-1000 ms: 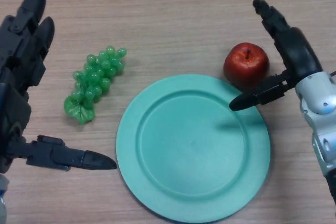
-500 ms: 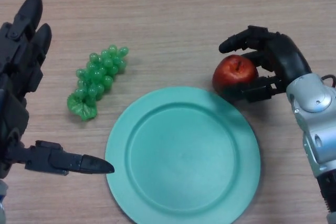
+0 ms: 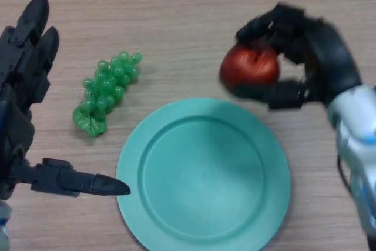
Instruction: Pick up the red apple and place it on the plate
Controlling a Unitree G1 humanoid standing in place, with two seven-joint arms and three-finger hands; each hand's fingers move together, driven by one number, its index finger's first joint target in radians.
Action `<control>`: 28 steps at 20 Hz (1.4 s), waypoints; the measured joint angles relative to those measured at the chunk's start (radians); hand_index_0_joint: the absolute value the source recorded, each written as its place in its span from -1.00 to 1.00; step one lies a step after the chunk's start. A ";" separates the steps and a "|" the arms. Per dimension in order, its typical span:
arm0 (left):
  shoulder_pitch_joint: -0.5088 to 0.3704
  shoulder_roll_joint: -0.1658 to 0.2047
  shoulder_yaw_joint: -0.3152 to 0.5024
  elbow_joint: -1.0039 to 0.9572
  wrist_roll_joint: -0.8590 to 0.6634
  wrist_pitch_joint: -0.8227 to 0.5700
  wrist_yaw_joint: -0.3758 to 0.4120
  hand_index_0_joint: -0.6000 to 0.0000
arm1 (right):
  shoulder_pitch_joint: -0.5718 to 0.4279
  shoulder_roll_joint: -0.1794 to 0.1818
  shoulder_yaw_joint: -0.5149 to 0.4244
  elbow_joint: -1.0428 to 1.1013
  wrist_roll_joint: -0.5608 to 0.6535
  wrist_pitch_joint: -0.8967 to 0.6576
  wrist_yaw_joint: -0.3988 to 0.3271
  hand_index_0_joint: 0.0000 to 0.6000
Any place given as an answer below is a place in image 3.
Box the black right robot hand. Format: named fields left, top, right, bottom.
left=234, top=2, right=364, bottom=111

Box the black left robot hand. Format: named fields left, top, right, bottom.
left=0, top=0, right=132, bottom=200

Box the red apple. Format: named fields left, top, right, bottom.
left=219, top=42, right=280, bottom=95

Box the green round plate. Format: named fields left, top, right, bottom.
left=115, top=97, right=291, bottom=251

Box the green plastic grape bunch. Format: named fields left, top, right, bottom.
left=72, top=50, right=143, bottom=138

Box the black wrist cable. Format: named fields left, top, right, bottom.
left=336, top=152, right=371, bottom=246

